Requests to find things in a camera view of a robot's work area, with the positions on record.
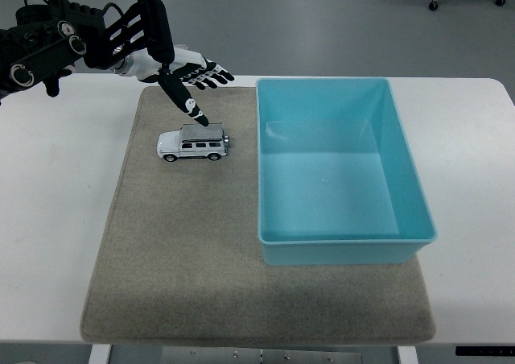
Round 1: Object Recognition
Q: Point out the white-and-black robot hand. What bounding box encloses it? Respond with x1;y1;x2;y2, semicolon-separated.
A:
126;48;236;128

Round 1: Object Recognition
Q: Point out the white toy car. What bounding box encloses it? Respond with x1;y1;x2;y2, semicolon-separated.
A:
155;123;233;163

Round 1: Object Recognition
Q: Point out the blue plastic box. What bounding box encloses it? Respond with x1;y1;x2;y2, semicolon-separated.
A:
256;77;439;267

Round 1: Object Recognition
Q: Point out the grey-beige fabric mat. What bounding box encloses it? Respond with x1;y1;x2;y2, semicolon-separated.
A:
80;85;438;347

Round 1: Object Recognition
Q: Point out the grey metal plate with screws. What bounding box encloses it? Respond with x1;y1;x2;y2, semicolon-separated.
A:
160;348;363;364

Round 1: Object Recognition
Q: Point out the white table leg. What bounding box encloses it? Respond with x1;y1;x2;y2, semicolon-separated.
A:
88;344;113;364
397;345;420;364

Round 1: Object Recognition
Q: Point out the black table control panel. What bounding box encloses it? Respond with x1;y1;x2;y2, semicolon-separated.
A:
455;345;515;358

